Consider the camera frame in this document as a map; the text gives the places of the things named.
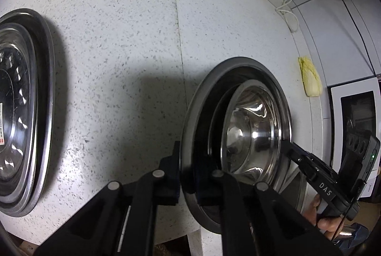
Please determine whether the large steel bowl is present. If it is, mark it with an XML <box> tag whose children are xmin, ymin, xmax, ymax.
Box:
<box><xmin>180</xmin><ymin>57</ymin><xmax>292</xmax><ymax>233</ymax></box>

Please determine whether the large steel plate with label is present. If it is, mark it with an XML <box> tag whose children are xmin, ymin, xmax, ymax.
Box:
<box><xmin>1</xmin><ymin>8</ymin><xmax>55</xmax><ymax>217</ymax></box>

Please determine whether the small steel plate with label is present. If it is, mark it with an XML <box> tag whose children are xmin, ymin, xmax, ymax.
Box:
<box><xmin>1</xmin><ymin>23</ymin><xmax>37</xmax><ymax>197</ymax></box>

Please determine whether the small steel bowl back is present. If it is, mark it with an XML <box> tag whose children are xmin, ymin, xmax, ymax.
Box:
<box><xmin>221</xmin><ymin>80</ymin><xmax>281</xmax><ymax>184</ymax></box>

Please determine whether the person right hand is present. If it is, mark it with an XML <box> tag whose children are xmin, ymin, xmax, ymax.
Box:
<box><xmin>303</xmin><ymin>194</ymin><xmax>347</xmax><ymax>240</ymax></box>

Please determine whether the yellow cloth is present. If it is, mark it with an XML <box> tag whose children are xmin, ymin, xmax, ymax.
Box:
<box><xmin>298</xmin><ymin>56</ymin><xmax>323</xmax><ymax>97</ymax></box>

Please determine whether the black power cable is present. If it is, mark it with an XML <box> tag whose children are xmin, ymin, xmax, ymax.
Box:
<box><xmin>330</xmin><ymin>0</ymin><xmax>379</xmax><ymax>77</ymax></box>

